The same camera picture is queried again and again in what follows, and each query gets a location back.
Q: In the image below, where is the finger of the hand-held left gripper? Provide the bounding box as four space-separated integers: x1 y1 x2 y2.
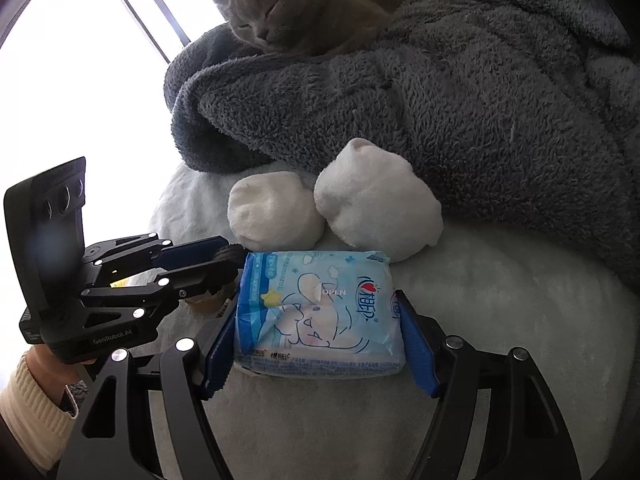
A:
82 232 223 281
80 262 244 320

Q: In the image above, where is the dark grey fleece blanket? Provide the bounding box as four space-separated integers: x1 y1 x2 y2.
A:
164 0 640 281

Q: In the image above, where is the right white plush ball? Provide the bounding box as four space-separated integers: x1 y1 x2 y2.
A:
313 137 443 262

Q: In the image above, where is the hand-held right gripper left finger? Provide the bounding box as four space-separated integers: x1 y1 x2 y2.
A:
56 301 241 480

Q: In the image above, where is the white plush ball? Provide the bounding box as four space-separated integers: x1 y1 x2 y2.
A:
313 137 443 262
227 171 326 250

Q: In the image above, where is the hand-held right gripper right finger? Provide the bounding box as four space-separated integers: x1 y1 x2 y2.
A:
392 289 583 480

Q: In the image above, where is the grey cat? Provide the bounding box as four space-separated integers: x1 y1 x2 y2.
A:
202 0 418 58

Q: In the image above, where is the person's left hand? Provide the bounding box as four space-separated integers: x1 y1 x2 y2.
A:
25 347 98 413

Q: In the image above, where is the left white plush ball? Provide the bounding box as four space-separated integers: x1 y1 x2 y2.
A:
227 171 326 250

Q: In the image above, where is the blue tissue pack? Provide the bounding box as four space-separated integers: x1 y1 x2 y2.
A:
232 250 407 377

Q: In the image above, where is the sliding glass door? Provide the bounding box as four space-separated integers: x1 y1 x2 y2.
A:
97 0 221 66

